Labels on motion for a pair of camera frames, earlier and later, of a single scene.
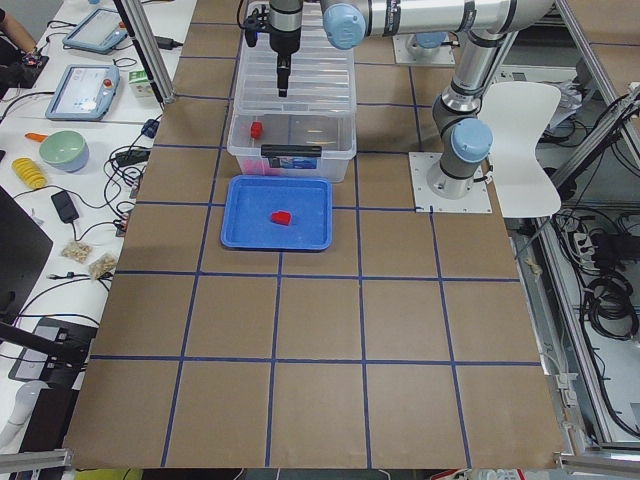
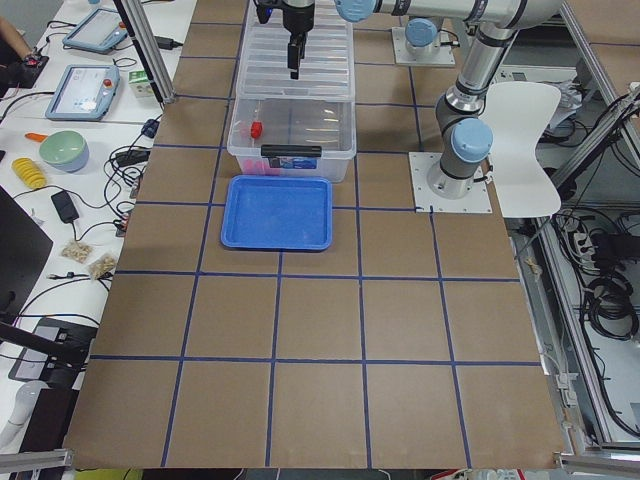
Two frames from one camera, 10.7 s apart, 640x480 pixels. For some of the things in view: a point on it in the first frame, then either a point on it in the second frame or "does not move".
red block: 281,217 -> 256,129
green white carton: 140,83 does not move
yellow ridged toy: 29,172 does not move
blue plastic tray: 251,200 does not move
